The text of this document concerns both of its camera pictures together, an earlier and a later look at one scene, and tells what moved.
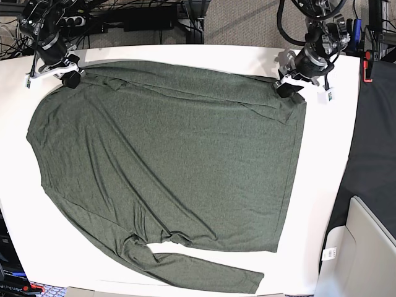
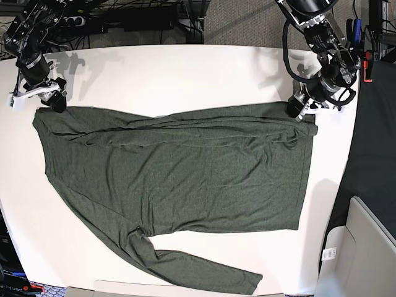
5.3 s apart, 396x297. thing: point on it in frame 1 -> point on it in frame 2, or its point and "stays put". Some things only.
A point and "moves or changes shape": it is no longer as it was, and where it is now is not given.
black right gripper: (308, 64) -> (320, 89)
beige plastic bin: (365, 265) stays put
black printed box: (13, 281) stays put
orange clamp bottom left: (26, 288) stays put
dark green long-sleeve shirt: (149, 153) moves or changes shape
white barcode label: (328, 253) stays put
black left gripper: (52, 51) -> (36, 77)
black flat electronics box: (147, 25) stays put
